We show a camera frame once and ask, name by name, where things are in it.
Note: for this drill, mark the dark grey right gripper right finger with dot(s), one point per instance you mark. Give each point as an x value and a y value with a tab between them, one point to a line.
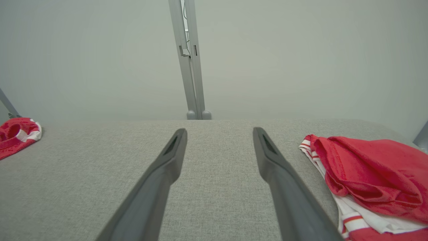
294	201

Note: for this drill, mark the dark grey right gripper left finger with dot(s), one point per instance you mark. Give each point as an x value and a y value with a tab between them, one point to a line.
147	201

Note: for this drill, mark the thin grey partition post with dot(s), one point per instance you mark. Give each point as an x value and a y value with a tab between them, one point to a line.
7	103

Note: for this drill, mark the red number 23 jersey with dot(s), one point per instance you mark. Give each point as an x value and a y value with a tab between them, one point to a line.
374	167

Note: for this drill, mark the grey double partition post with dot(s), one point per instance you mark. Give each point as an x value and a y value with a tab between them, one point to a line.
192	83

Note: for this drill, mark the red white-striped shorts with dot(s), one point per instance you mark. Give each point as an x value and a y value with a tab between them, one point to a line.
13	140

